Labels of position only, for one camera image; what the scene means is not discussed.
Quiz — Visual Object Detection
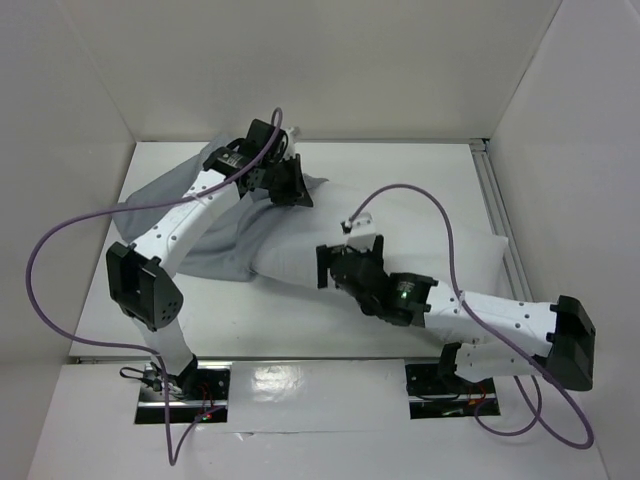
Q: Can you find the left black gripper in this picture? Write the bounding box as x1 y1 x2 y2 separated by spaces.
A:
260 154 312 208

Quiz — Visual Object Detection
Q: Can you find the white pillow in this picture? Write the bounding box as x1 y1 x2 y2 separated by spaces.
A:
251 182 508 294

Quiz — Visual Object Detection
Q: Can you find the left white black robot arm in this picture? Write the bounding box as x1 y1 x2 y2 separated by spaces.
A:
106 109 321 399

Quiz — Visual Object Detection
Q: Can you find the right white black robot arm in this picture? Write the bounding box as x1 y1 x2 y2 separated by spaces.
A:
316 235 596 392

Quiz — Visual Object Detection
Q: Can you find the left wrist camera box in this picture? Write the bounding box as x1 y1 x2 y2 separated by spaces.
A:
283 127 300 158

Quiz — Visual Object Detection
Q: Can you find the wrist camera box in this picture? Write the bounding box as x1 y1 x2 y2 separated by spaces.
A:
341 212 377 251
283 127 300 158

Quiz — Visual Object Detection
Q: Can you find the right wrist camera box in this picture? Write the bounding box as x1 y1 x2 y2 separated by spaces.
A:
341 212 377 251

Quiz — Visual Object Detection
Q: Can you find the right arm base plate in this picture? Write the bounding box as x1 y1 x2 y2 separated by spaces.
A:
404 360 500 420

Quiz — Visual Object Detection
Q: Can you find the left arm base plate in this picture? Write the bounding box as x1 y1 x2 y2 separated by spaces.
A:
120 362 231 425

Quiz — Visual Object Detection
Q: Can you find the aluminium rail frame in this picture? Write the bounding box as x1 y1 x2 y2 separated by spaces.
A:
468 137 551 355

